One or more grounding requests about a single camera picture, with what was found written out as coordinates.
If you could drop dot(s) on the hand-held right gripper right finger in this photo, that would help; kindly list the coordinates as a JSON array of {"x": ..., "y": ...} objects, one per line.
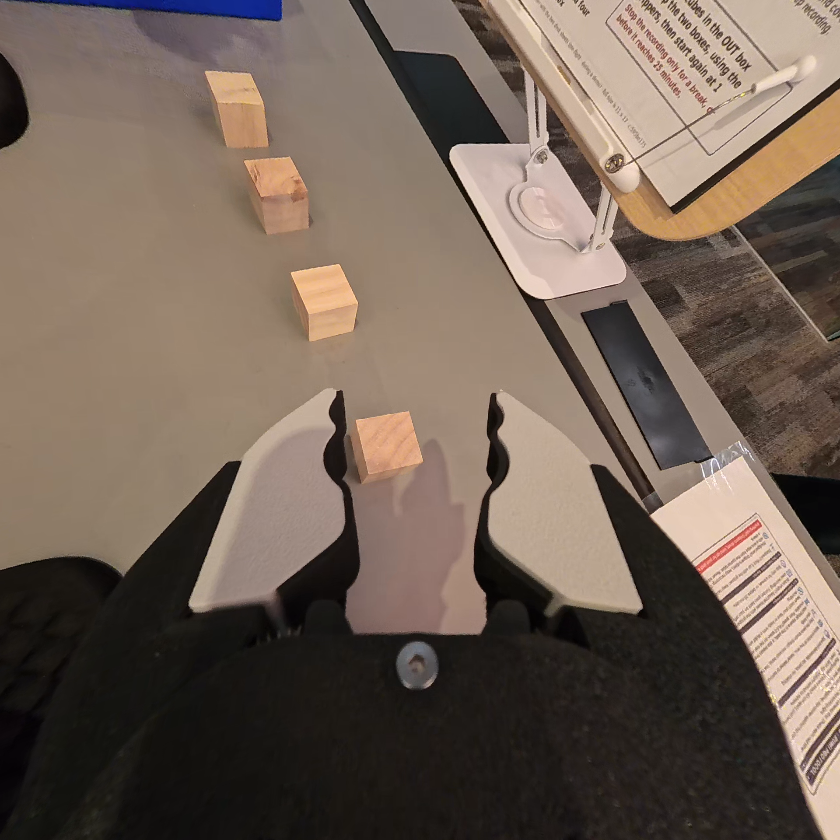
[{"x": 564, "y": 531}]

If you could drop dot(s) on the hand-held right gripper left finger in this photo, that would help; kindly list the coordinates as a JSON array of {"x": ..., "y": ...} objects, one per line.
[{"x": 275, "y": 525}]

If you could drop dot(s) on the wooden cube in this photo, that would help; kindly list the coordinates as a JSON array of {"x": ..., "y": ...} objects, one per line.
[
  {"x": 387, "y": 446},
  {"x": 325, "y": 302},
  {"x": 279, "y": 197},
  {"x": 239, "y": 111}
]

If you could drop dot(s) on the blue plastic bin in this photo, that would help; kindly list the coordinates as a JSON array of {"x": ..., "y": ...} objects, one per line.
[{"x": 210, "y": 8}]

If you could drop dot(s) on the paper sheet in plastic sleeve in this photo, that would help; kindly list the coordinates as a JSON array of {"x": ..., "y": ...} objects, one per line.
[{"x": 722, "y": 525}]

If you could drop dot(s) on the black flat strip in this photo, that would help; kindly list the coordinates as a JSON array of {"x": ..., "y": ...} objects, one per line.
[{"x": 643, "y": 380}]

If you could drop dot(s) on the black wrist rest pad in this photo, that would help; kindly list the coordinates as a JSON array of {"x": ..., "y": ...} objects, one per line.
[
  {"x": 46, "y": 610},
  {"x": 10, "y": 98}
]

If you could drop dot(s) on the instruction sheet on stand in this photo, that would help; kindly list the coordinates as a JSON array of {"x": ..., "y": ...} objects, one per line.
[{"x": 518, "y": 197}]

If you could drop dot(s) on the printed instruction sheet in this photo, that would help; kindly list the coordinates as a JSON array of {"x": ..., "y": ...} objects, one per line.
[{"x": 689, "y": 65}]

